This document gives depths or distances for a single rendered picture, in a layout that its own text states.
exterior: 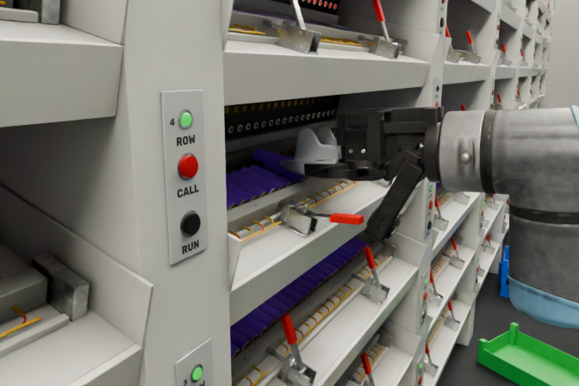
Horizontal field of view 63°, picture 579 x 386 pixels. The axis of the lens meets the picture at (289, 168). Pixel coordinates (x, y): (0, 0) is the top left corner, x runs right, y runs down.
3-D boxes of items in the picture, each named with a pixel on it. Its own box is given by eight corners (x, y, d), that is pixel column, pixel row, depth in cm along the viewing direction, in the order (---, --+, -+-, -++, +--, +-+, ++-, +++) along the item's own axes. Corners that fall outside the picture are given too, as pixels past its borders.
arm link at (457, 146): (493, 183, 56) (478, 202, 48) (451, 182, 59) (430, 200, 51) (493, 107, 55) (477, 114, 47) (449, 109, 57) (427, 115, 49)
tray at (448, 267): (470, 262, 160) (486, 226, 155) (420, 351, 109) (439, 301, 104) (414, 237, 169) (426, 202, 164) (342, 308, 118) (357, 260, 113)
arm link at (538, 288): (646, 322, 48) (651, 203, 47) (557, 346, 45) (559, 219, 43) (567, 289, 57) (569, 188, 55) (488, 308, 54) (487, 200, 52)
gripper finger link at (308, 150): (278, 127, 64) (343, 125, 60) (282, 171, 65) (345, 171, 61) (267, 130, 61) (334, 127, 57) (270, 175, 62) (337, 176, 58)
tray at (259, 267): (417, 190, 93) (432, 145, 90) (220, 334, 42) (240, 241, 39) (328, 154, 102) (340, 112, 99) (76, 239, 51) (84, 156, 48)
